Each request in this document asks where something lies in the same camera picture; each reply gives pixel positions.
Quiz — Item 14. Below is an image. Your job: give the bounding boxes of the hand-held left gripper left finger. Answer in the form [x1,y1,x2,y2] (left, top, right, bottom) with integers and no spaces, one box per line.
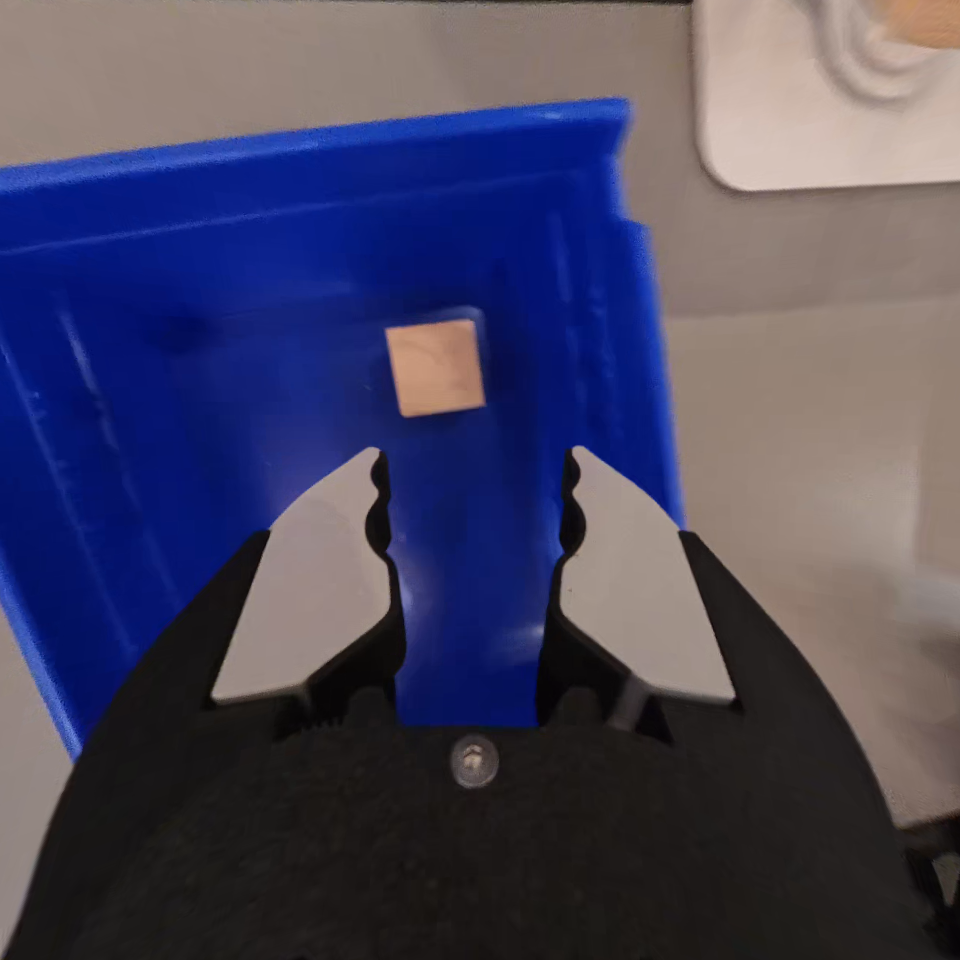
[210,447,406,725]

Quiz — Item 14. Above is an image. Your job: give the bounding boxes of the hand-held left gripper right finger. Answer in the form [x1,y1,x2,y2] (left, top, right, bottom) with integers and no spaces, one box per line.
[538,445,740,732]

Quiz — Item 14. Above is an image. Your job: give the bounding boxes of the blue plastic bin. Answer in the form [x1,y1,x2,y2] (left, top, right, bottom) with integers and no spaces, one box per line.
[0,96,685,762]

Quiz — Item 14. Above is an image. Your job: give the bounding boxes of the wooden cube with blue stripe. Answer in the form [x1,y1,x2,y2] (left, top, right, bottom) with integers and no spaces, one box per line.
[384,318,489,420]

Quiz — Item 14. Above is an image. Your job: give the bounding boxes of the grey desk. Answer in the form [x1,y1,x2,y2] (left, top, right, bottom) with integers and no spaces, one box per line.
[0,0,960,826]

